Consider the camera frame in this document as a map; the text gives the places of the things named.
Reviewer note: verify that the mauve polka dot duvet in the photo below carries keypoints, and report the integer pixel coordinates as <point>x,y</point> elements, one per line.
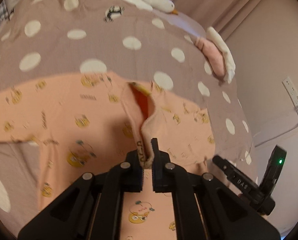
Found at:
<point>47,38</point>

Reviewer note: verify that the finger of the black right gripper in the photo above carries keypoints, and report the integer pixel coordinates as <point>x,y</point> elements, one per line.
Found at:
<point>234,175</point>

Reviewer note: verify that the peach cartoon print garment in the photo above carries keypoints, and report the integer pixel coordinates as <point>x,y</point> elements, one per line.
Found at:
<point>54,130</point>

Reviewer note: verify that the plaid grey pillow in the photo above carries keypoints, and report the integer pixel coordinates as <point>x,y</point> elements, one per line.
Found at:
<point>5,13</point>

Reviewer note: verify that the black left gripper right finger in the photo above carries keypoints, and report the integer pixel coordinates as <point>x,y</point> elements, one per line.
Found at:
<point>165,174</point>

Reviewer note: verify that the white wall power strip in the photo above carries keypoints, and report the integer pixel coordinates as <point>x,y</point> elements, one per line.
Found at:
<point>292,92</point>

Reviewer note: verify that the folded pink garment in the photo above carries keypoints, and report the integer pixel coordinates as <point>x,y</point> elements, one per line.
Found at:
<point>213,55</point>

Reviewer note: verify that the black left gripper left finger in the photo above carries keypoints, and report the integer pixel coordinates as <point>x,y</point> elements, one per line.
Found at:
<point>127,176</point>

